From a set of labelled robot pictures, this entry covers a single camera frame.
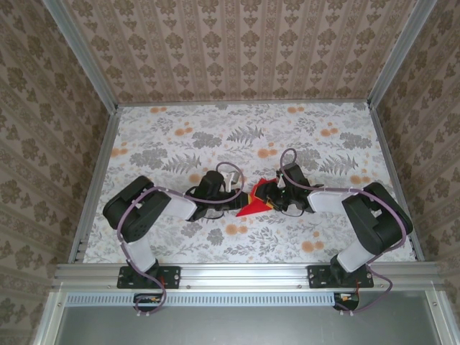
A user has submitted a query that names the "red paper sheet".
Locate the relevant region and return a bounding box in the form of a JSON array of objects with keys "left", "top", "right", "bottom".
[{"left": 235, "top": 177, "right": 273, "bottom": 218}]

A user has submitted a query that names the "grey metal sheet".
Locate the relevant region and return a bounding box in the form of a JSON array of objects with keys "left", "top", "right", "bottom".
[{"left": 53, "top": 291, "right": 446, "bottom": 345}]

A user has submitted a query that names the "floral patterned table cover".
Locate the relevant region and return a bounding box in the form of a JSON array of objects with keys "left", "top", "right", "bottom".
[{"left": 84, "top": 103, "right": 416, "bottom": 264}]

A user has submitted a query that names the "small black electronics board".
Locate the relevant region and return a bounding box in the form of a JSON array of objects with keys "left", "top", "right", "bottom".
[
  {"left": 134, "top": 293, "right": 162, "bottom": 312},
  {"left": 333, "top": 293, "right": 360, "bottom": 311}
]

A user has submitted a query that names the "wide aluminium cross rail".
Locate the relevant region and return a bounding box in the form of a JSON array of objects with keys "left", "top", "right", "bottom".
[{"left": 52, "top": 262, "right": 445, "bottom": 290}]

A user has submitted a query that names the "thin aluminium rail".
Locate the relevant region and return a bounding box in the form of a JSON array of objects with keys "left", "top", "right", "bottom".
[{"left": 116, "top": 101, "right": 373, "bottom": 108}]

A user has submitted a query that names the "slotted pale cable duct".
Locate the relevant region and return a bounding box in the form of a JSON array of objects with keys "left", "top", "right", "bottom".
[{"left": 66, "top": 291, "right": 362, "bottom": 306}]

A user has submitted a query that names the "aluminium side rail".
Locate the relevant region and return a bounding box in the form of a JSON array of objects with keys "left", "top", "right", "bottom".
[
  {"left": 369, "top": 103, "right": 425, "bottom": 262},
  {"left": 68, "top": 106, "right": 121, "bottom": 265}
]

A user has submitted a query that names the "aluminium upright post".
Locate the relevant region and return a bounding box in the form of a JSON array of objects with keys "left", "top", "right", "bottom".
[
  {"left": 45, "top": 0, "right": 119, "bottom": 111},
  {"left": 366, "top": 0, "right": 441, "bottom": 109}
]

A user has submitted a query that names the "aluminium lower frame rail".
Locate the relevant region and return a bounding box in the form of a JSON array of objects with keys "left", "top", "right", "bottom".
[
  {"left": 425, "top": 290, "right": 460, "bottom": 345},
  {"left": 34, "top": 290, "right": 68, "bottom": 345}
]

